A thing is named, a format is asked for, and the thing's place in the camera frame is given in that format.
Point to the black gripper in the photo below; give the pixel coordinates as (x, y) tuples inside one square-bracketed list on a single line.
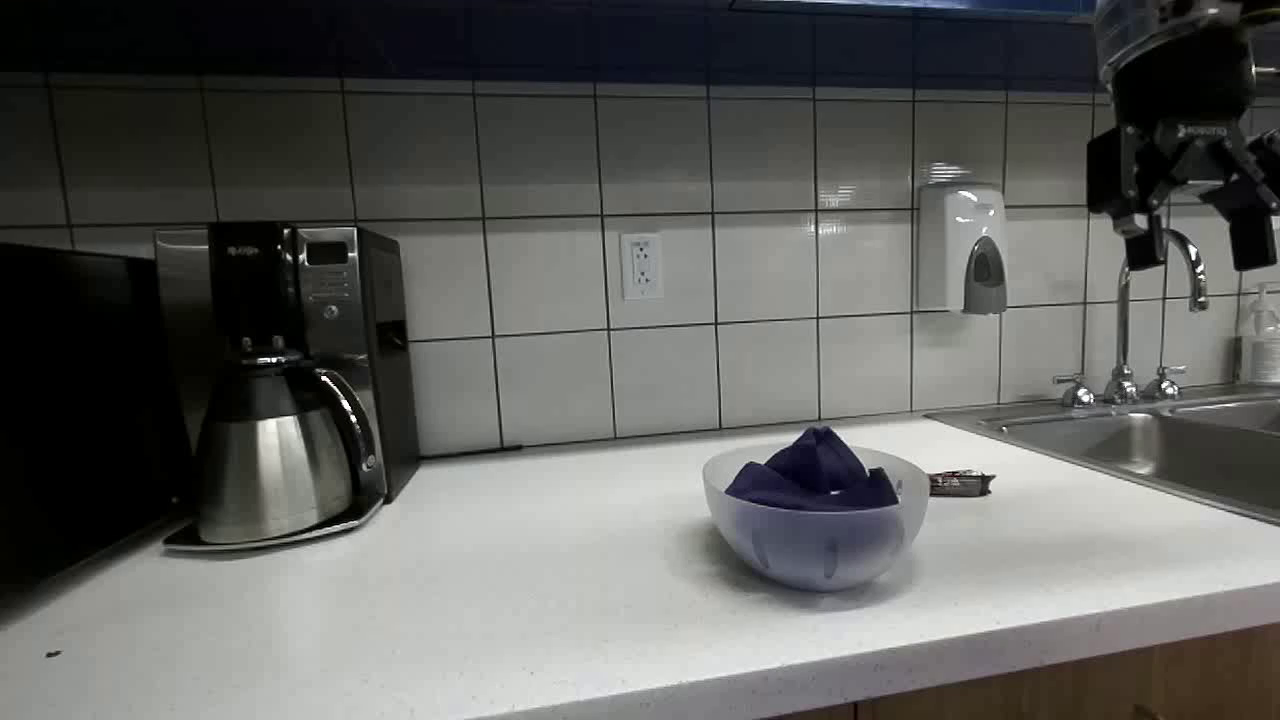
[(1173, 163)]

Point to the stainless steel carafe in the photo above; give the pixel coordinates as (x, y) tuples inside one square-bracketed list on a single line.
[(265, 460)]

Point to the dark blue cloth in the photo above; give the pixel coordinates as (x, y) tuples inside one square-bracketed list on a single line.
[(816, 469)]

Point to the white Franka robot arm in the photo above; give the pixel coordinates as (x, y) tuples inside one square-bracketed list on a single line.
[(1180, 60)]

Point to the white wall soap dispenser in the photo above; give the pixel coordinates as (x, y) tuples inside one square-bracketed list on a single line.
[(952, 247)]

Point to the chrome sink faucet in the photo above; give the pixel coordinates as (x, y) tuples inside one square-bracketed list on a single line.
[(1125, 334)]

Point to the stainless steel double sink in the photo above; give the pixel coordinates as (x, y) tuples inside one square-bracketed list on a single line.
[(1161, 446)]

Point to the black microwave oven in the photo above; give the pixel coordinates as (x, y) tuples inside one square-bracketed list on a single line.
[(83, 400)]

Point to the clear soap bottle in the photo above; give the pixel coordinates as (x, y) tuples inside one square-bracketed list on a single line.
[(1262, 344)]

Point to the white wall outlet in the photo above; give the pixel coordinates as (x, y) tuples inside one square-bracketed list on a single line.
[(640, 270)]

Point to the black steel coffee maker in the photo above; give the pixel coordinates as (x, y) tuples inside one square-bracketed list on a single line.
[(343, 314)]

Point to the small dark wrapper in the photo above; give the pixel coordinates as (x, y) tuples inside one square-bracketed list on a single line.
[(962, 480)]

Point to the translucent plastic bowl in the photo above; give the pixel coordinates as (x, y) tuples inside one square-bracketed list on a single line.
[(816, 544)]

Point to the blue wall cabinet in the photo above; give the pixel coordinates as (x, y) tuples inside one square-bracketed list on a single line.
[(534, 34)]

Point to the wooden base cabinet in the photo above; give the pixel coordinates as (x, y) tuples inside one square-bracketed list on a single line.
[(1066, 683)]

